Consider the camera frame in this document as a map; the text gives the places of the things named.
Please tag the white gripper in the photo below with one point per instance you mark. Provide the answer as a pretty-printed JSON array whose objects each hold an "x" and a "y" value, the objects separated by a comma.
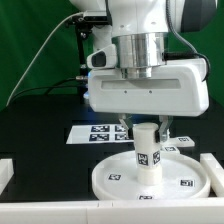
[{"x": 177, "y": 88}]

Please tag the white round table top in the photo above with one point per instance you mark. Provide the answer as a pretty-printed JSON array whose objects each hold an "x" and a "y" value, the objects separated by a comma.
[{"x": 115, "y": 178}]

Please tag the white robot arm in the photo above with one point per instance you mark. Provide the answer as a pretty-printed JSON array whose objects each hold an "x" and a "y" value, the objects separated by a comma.
[{"x": 131, "y": 72}]

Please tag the white cross-shaped table base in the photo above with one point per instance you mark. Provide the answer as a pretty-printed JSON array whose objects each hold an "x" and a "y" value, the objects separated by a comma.
[{"x": 174, "y": 144}]

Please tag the white marker sheet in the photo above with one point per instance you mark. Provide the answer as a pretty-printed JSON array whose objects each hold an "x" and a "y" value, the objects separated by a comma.
[{"x": 97, "y": 134}]

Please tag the white U-shaped obstacle fence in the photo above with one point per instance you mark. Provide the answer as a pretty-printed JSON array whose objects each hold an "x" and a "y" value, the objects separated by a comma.
[{"x": 183, "y": 211}]

